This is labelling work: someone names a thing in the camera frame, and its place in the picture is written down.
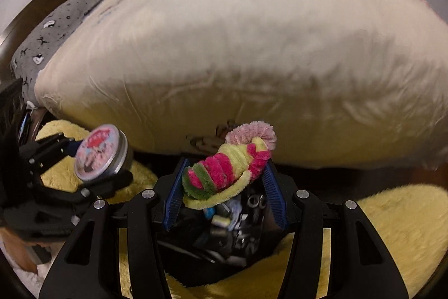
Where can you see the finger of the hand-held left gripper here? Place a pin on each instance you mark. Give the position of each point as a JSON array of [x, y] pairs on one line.
[[45, 150], [105, 183]]

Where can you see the grey printed duvet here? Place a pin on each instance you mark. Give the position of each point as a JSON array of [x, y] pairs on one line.
[[52, 36]]

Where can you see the cream cartoon printed blanket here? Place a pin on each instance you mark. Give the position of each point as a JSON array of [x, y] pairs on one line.
[[245, 57]]

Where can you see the black trash bag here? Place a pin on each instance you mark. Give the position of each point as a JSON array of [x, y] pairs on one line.
[[206, 250]]

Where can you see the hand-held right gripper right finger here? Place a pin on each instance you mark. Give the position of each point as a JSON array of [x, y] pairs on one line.
[[276, 201]]

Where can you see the pink round tin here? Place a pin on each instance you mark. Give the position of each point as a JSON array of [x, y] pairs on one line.
[[96, 150]]

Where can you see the colourful chenille stem craft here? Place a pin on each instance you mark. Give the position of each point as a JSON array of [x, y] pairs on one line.
[[224, 166]]

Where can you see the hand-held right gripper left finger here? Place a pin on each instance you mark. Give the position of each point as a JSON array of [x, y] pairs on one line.
[[175, 204]]

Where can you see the yellow fluffy fabric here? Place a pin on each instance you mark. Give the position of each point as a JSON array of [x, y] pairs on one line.
[[402, 232]]

